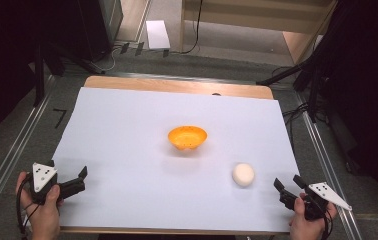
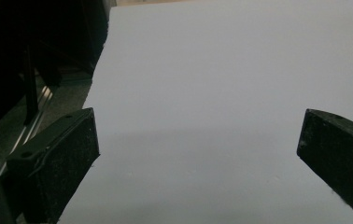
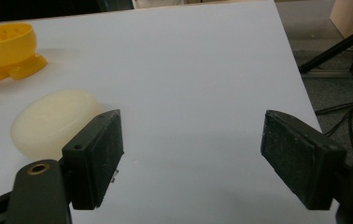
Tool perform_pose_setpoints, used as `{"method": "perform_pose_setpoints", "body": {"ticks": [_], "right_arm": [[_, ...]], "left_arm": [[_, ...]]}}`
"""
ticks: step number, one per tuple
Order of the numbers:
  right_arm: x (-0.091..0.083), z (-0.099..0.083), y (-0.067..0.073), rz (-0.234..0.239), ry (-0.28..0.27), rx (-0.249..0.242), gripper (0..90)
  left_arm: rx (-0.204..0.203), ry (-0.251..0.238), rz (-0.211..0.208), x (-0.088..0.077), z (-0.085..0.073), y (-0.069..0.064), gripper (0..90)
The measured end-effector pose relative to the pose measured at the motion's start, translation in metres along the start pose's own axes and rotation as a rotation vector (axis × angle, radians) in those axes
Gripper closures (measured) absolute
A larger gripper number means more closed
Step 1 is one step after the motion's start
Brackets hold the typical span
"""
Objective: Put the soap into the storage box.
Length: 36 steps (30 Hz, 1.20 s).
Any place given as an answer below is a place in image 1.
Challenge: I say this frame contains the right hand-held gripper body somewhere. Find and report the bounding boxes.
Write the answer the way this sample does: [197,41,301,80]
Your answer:
[303,181,353,222]

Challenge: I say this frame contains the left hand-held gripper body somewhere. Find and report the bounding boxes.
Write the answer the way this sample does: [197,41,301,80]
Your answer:
[26,160,61,205]

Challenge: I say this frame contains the white round bun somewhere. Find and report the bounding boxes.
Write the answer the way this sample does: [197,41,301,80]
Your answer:
[231,162,256,188]

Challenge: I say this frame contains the orange bowl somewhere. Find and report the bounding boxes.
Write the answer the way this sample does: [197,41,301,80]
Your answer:
[167,125,209,151]

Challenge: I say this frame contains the person's right hand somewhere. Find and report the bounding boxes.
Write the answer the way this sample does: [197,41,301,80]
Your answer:
[289,192,338,240]

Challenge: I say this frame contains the person's left hand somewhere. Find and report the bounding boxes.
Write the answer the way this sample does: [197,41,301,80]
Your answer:
[15,171,62,240]

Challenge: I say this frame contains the white paper table cover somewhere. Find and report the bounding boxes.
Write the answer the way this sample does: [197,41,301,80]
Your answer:
[52,86,301,234]

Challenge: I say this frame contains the black metal stand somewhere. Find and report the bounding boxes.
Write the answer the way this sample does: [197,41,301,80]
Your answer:
[32,44,47,108]

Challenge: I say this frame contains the dark curtain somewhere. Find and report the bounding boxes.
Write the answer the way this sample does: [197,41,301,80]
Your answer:
[0,0,85,151]
[305,0,378,216]

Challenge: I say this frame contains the black tripod stand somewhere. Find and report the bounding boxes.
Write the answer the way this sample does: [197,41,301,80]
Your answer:
[256,56,323,124]

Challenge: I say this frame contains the black cabinet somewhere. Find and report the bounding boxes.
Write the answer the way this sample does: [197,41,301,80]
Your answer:
[48,0,125,63]

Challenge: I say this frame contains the white sheet on floor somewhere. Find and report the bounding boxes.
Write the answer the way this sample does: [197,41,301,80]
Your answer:
[145,19,172,51]

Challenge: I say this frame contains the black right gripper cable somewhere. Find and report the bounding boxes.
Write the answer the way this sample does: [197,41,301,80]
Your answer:
[321,213,334,240]

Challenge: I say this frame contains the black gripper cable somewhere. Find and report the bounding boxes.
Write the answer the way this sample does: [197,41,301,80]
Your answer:
[15,174,42,236]
[321,213,334,240]

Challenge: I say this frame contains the metal floor rail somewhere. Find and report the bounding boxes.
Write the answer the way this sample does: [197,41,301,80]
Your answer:
[0,75,57,231]
[294,91,364,240]

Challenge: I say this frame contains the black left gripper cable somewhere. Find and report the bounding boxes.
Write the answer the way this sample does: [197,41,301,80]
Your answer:
[15,174,42,236]

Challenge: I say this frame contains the black floor cables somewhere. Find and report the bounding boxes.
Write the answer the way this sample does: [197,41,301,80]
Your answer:
[281,101,311,143]

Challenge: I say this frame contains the white floor cable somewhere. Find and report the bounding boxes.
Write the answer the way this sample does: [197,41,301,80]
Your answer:
[97,45,122,74]

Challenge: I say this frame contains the wooden frame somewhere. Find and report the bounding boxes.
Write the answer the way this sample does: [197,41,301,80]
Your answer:
[179,0,339,65]

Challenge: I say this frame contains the black hanging cable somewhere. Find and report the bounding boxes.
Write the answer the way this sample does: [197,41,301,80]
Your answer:
[179,0,205,55]

